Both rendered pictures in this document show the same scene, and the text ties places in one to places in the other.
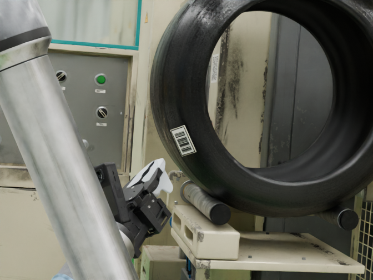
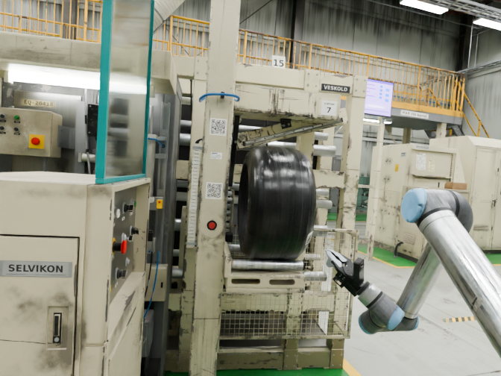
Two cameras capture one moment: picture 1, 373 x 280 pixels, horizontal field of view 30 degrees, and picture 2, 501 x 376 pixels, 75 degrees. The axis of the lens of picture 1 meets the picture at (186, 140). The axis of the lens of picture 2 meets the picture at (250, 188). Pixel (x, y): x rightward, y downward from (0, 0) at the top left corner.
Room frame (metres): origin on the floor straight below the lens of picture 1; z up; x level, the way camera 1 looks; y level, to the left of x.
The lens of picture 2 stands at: (1.66, 1.43, 1.32)
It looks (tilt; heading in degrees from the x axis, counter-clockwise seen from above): 3 degrees down; 271
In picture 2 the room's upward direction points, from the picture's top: 4 degrees clockwise
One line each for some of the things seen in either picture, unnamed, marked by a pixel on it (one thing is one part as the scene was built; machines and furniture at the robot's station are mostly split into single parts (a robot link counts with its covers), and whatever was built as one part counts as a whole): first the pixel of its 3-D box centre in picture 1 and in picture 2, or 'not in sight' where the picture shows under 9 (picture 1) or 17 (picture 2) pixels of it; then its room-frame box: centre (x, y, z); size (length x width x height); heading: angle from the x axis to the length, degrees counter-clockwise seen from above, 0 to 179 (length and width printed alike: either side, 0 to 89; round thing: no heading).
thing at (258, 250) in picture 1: (259, 247); (259, 276); (1.62, -0.19, 0.80); 0.37 x 0.36 x 0.02; 100
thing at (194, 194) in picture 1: (204, 201); (267, 264); (1.59, -0.05, 0.90); 0.35 x 0.05 x 0.05; 10
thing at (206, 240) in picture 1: (202, 229); (265, 278); (1.60, -0.05, 0.83); 0.36 x 0.09 x 0.06; 10
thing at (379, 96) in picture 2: not in sight; (375, 98); (-0.09, -3.84, 2.60); 0.60 x 0.05 x 0.55; 18
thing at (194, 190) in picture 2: not in sight; (194, 195); (1.95, -0.08, 1.19); 0.05 x 0.04 x 0.48; 100
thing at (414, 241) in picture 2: not in sight; (432, 224); (-1.38, -4.23, 0.62); 0.91 x 0.58 x 1.25; 18
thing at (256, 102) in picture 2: not in sight; (282, 106); (1.55, -0.50, 1.71); 0.61 x 0.25 x 0.15; 10
